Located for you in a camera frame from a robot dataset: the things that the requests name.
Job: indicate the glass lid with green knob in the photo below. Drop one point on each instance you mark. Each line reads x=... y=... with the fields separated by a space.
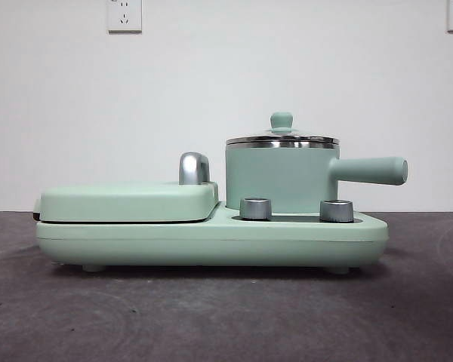
x=282 y=120

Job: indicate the silver control knob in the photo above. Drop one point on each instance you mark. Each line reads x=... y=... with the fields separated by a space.
x=254 y=208
x=336 y=210

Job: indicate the mint green breakfast machine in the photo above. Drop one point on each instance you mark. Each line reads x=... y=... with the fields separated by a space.
x=211 y=234

